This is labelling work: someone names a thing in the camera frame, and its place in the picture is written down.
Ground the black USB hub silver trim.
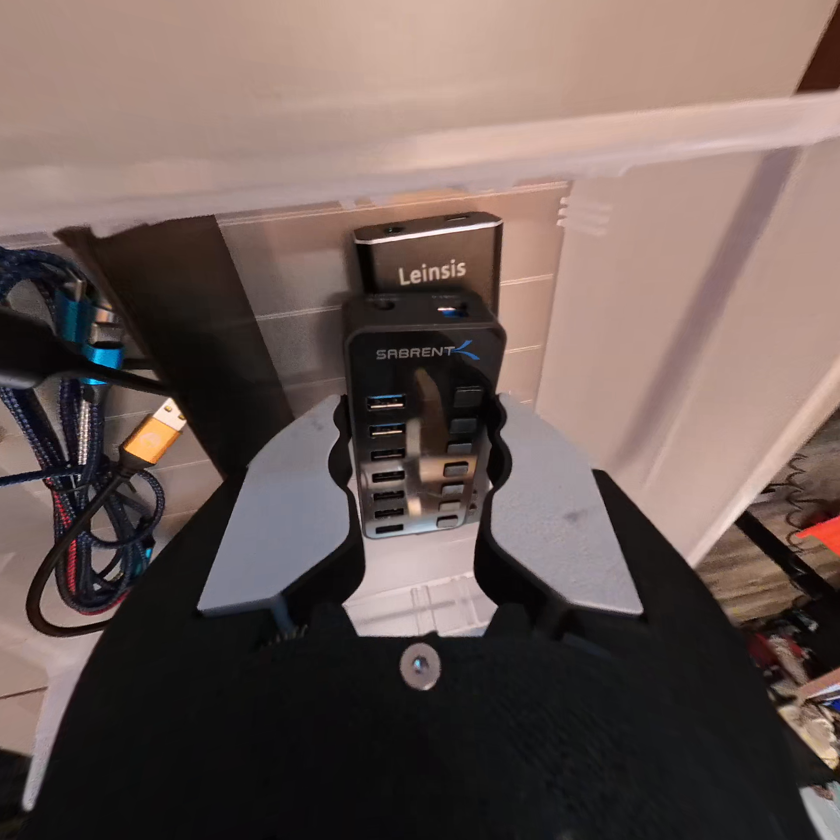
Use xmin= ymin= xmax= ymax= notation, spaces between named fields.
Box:
xmin=353 ymin=213 xmax=505 ymax=313

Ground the blue braided cable teal plug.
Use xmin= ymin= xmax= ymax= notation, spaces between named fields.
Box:
xmin=0 ymin=246 xmax=166 ymax=592

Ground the black cable grey plug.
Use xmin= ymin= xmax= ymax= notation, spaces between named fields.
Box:
xmin=0 ymin=307 xmax=179 ymax=396

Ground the glossy black USB hub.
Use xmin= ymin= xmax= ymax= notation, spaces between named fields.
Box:
xmin=344 ymin=294 xmax=508 ymax=541

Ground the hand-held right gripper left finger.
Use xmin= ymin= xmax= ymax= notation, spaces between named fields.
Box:
xmin=197 ymin=394 xmax=366 ymax=621

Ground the clear plastic storage box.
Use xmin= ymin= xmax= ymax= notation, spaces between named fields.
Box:
xmin=0 ymin=88 xmax=840 ymax=736

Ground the black cable orange plug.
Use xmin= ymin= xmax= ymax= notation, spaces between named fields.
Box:
xmin=25 ymin=397 xmax=189 ymax=639

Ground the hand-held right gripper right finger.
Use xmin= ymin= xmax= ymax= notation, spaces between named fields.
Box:
xmin=476 ymin=392 xmax=644 ymax=621

